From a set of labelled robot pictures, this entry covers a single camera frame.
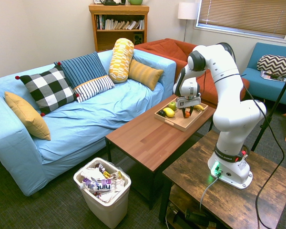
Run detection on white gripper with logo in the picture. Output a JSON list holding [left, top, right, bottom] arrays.
[[175, 95, 202, 119]]

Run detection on light wooden tray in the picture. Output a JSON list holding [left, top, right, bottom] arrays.
[[153, 96, 209, 132]]

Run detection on yellow lemon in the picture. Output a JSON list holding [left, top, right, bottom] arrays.
[[163, 107, 176, 118]]

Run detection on reddish wood coffee table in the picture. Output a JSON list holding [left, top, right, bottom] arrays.
[[104, 94, 218, 210]]

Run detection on mustard striped lumbar pillow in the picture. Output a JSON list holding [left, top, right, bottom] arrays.
[[128, 59, 164, 91]]

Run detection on orange sofa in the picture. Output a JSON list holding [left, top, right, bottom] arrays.
[[134, 38, 205, 95]]

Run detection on teal couch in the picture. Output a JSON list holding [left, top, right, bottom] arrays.
[[241, 42, 286, 107]]

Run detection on yellow patterned bolster pillow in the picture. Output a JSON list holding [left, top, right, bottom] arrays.
[[108, 38, 135, 83]]

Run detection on magazine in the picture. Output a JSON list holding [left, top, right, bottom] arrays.
[[260, 70, 286, 83]]

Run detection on white navy striped pillow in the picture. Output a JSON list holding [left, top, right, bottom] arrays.
[[73, 75, 115, 104]]

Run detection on white shade floor lamp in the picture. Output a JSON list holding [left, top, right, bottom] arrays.
[[177, 2, 200, 43]]

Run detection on wooden bookshelf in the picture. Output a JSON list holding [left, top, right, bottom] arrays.
[[88, 3, 150, 53]]

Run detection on black white chevron pillow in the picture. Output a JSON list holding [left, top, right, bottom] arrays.
[[256, 54, 286, 79]]

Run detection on rustic dark wood table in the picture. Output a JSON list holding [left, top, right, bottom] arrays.
[[158, 130, 286, 229]]

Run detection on light blue sofa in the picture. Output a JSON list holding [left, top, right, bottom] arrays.
[[0, 49, 177, 198]]

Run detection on row of books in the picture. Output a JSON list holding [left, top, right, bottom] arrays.
[[96, 14, 145, 31]]

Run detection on brown window blinds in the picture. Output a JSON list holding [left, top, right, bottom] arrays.
[[196, 0, 286, 39]]

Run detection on blue striped pillow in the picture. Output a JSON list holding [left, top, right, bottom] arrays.
[[53, 51, 108, 89]]

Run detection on hint labelled plastic bottle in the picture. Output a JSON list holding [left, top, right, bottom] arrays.
[[82, 177, 117, 193]]

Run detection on white trash bin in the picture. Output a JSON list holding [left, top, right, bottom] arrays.
[[73, 157, 132, 229]]

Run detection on black object on bookshelf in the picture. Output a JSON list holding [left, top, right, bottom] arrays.
[[102, 0, 126, 6]]

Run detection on black white checked pillow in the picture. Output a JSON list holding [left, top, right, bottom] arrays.
[[15, 62, 80, 117]]

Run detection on plain mustard yellow pillow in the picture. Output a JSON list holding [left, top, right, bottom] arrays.
[[4, 91, 51, 141]]

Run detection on grey base cable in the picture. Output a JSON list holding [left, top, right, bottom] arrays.
[[199, 175, 221, 212]]

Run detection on black camera tripod stand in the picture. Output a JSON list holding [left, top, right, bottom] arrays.
[[251, 61, 286, 152]]

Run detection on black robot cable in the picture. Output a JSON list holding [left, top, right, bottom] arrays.
[[216, 42, 286, 229]]

